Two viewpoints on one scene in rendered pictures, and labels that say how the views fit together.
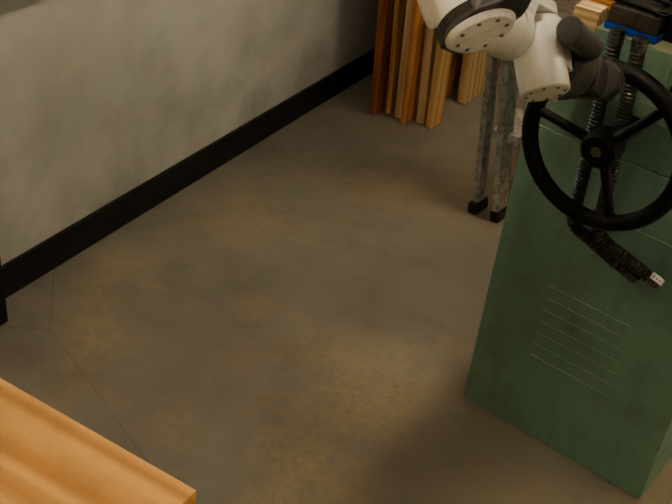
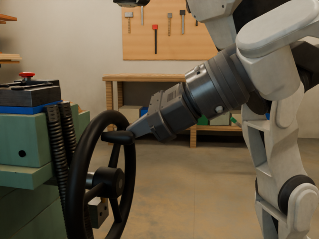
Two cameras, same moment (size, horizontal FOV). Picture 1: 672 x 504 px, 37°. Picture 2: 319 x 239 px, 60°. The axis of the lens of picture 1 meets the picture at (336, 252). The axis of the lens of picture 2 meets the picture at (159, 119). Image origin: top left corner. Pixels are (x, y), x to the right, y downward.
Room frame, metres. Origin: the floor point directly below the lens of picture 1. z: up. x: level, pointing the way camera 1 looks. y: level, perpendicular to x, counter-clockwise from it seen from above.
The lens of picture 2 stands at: (1.53, 0.11, 1.05)
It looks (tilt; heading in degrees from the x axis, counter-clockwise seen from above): 12 degrees down; 248
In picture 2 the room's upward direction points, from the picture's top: straight up
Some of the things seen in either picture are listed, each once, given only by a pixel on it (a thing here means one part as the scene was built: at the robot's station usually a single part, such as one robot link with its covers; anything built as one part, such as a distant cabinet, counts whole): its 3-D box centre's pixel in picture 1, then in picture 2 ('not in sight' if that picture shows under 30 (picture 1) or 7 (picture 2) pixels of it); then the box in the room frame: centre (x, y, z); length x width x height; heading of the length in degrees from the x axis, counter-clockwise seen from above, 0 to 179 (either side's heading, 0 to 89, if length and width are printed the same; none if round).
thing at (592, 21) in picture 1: (588, 17); not in sight; (1.69, -0.39, 0.92); 0.05 x 0.04 x 0.04; 62
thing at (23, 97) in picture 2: (659, 15); (29, 92); (1.56, -0.47, 0.99); 0.13 x 0.11 x 0.06; 55
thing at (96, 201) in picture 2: not in sight; (87, 207); (1.44, -0.73, 0.58); 0.12 x 0.08 x 0.08; 145
